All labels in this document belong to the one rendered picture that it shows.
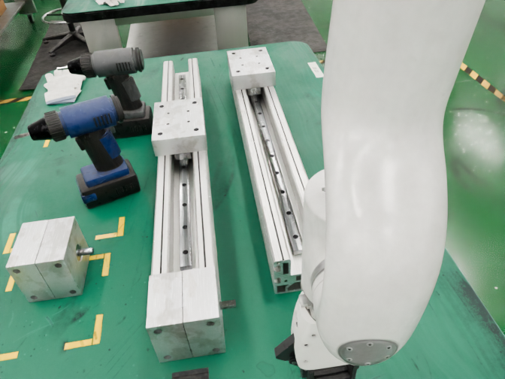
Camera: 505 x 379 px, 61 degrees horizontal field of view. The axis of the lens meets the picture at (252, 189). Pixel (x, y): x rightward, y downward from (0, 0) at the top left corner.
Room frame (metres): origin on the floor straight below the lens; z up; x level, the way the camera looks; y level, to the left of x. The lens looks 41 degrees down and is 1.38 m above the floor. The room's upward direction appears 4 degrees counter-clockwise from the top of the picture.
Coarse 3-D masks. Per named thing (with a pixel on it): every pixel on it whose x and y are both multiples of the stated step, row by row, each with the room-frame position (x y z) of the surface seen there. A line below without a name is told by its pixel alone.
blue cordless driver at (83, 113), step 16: (112, 96) 0.75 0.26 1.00; (48, 112) 0.71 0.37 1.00; (64, 112) 0.70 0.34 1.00; (80, 112) 0.71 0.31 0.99; (96, 112) 0.71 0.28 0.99; (112, 112) 0.72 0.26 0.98; (32, 128) 0.68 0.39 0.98; (48, 128) 0.68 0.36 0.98; (64, 128) 0.69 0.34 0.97; (80, 128) 0.69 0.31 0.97; (96, 128) 0.71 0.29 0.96; (80, 144) 0.71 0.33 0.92; (96, 144) 0.71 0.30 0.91; (112, 144) 0.73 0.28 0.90; (96, 160) 0.71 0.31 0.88; (112, 160) 0.72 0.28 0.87; (128, 160) 0.77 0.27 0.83; (80, 176) 0.73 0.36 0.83; (96, 176) 0.70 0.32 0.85; (112, 176) 0.70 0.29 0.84; (128, 176) 0.71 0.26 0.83; (80, 192) 0.68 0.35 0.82; (96, 192) 0.68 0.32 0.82; (112, 192) 0.69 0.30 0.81; (128, 192) 0.71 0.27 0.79
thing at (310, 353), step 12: (300, 312) 0.27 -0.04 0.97; (300, 324) 0.26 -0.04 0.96; (312, 324) 0.25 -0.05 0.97; (300, 336) 0.25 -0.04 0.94; (312, 336) 0.25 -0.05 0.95; (300, 348) 0.25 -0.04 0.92; (312, 348) 0.25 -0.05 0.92; (324, 348) 0.25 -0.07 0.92; (300, 360) 0.25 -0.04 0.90; (312, 360) 0.25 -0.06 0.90; (324, 360) 0.25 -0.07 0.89; (336, 360) 0.25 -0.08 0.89
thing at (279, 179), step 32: (256, 96) 1.00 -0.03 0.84; (256, 128) 0.87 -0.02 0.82; (288, 128) 0.80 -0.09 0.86; (256, 160) 0.69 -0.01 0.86; (288, 160) 0.68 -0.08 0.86; (256, 192) 0.62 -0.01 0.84; (288, 192) 0.63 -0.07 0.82; (288, 224) 0.53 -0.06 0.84; (288, 256) 0.43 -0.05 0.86; (288, 288) 0.43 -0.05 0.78
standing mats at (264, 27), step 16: (272, 0) 4.50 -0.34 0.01; (288, 0) 4.46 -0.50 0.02; (256, 16) 4.07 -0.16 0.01; (272, 16) 4.04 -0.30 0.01; (288, 16) 4.01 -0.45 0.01; (304, 16) 3.97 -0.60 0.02; (48, 32) 4.04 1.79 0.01; (256, 32) 3.65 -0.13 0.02; (272, 32) 3.63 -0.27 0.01; (288, 32) 3.60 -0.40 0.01; (304, 32) 3.58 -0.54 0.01; (48, 48) 3.65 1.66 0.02; (64, 48) 3.62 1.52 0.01; (80, 48) 3.59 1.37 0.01; (320, 48) 3.22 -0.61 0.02; (32, 64) 3.35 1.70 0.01; (48, 64) 3.31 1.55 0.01; (64, 64) 3.29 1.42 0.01; (32, 80) 3.02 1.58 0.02
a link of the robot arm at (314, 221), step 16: (320, 176) 0.30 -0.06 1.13; (304, 192) 0.28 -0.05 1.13; (320, 192) 0.28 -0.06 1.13; (304, 208) 0.27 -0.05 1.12; (320, 208) 0.26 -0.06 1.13; (304, 224) 0.27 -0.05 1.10; (320, 224) 0.25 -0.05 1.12; (304, 240) 0.27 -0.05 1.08; (320, 240) 0.25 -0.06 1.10; (304, 256) 0.27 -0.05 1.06; (320, 256) 0.24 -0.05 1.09; (304, 272) 0.27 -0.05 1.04; (320, 272) 0.23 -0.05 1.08; (304, 288) 0.27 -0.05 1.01
